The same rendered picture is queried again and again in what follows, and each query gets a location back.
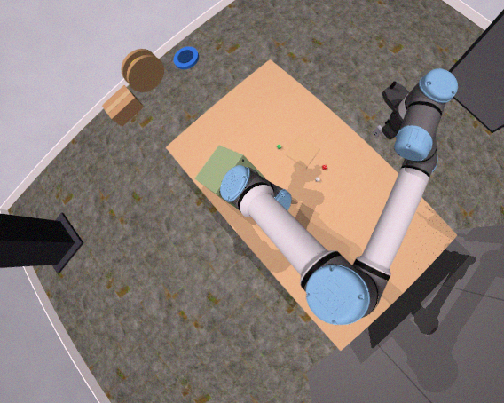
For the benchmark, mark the tan flat mat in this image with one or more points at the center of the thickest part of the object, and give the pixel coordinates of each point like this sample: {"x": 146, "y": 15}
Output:
{"x": 302, "y": 151}

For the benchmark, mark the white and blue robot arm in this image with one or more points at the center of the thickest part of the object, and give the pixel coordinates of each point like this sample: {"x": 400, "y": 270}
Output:
{"x": 335, "y": 293}

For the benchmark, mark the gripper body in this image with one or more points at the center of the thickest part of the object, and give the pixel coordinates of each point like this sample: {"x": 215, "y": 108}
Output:
{"x": 394, "y": 97}

